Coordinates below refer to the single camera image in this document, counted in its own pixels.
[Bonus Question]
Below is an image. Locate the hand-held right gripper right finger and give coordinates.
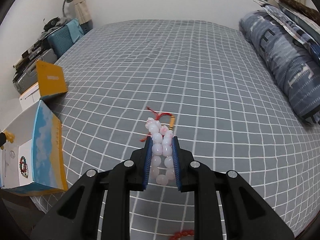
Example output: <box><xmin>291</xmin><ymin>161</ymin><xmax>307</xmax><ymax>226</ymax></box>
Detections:
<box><xmin>171</xmin><ymin>136</ymin><xmax>295</xmax><ymax>240</ymax></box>

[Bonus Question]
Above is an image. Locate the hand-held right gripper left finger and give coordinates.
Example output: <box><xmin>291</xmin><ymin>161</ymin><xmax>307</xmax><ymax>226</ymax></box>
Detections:
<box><xmin>30</xmin><ymin>136</ymin><xmax>154</xmax><ymax>240</ymax></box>

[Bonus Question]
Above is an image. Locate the yellow bead bracelet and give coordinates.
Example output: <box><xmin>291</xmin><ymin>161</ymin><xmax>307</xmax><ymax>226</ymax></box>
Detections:
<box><xmin>2</xmin><ymin>130</ymin><xmax>16</xmax><ymax>144</ymax></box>

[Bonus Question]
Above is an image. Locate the pale pink bead bracelet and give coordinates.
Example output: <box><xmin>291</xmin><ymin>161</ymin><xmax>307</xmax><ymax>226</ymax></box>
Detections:
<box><xmin>145</xmin><ymin>117</ymin><xmax>177</xmax><ymax>186</ymax></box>

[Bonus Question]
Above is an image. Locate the multicoloured bead bracelet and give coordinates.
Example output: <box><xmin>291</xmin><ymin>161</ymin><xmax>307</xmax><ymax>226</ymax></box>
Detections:
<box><xmin>19</xmin><ymin>156</ymin><xmax>29</xmax><ymax>178</ymax></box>

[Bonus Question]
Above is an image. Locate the blue yellow cardboard box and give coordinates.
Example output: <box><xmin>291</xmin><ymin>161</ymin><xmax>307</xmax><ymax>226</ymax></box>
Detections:
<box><xmin>0</xmin><ymin>60</ymin><xmax>68</xmax><ymax>196</ymax></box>

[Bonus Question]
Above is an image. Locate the grey checked bed sheet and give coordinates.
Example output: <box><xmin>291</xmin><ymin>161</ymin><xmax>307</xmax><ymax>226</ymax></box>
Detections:
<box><xmin>30</xmin><ymin>19</ymin><xmax>320</xmax><ymax>240</ymax></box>

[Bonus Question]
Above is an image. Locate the teal suitcase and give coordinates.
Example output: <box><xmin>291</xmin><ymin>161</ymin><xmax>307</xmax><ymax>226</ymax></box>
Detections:
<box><xmin>47</xmin><ymin>21</ymin><xmax>80</xmax><ymax>58</ymax></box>

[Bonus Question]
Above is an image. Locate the dark clothing pile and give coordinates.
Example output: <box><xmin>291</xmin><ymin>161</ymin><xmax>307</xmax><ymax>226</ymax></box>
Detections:
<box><xmin>42</xmin><ymin>17</ymin><xmax>68</xmax><ymax>32</ymax></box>

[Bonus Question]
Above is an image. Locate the teal cloth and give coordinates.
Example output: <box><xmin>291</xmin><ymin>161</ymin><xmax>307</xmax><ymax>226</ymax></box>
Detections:
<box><xmin>66</xmin><ymin>20</ymin><xmax>84</xmax><ymax>37</ymax></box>

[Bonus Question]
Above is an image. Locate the folded blue grey quilt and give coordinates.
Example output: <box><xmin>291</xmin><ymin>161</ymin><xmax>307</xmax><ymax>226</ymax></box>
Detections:
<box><xmin>239</xmin><ymin>9</ymin><xmax>320</xmax><ymax>125</ymax></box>

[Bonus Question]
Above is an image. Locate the blue patterned pillow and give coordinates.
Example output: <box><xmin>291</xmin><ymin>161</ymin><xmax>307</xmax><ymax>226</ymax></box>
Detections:
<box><xmin>254</xmin><ymin>0</ymin><xmax>320</xmax><ymax>63</ymax></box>

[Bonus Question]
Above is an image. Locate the brown patterned blanket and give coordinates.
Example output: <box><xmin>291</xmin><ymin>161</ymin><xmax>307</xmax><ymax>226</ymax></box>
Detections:
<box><xmin>277</xmin><ymin>0</ymin><xmax>320</xmax><ymax>25</ymax></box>

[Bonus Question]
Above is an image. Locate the red cord bracelet with pearls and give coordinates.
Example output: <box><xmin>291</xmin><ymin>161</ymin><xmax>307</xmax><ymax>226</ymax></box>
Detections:
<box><xmin>140</xmin><ymin>106</ymin><xmax>176</xmax><ymax>143</ymax></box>

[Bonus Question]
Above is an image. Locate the red bead bracelet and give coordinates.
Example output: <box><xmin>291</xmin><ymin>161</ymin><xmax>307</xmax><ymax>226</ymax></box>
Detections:
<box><xmin>169</xmin><ymin>229</ymin><xmax>195</xmax><ymax>240</ymax></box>

